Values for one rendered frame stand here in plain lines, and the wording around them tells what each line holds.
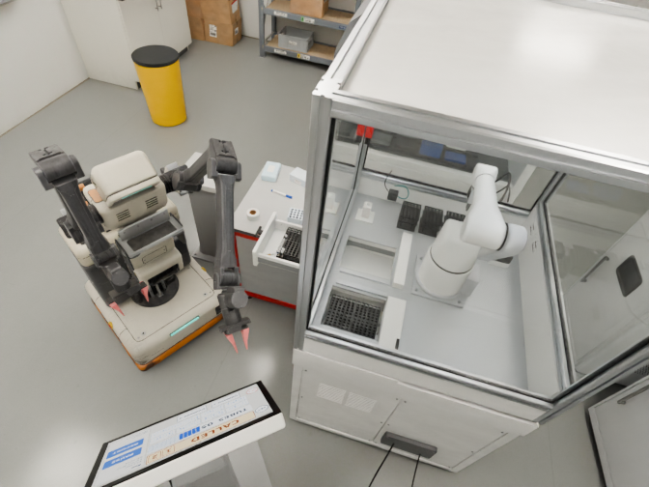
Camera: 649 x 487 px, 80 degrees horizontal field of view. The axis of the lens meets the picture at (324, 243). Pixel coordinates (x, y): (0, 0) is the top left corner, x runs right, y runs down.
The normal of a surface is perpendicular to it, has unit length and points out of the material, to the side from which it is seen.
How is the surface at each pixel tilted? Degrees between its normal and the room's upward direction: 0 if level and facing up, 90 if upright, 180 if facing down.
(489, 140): 90
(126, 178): 43
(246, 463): 5
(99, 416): 0
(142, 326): 0
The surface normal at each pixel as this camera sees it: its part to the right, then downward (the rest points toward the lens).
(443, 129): -0.27, 0.71
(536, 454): 0.09, -0.65
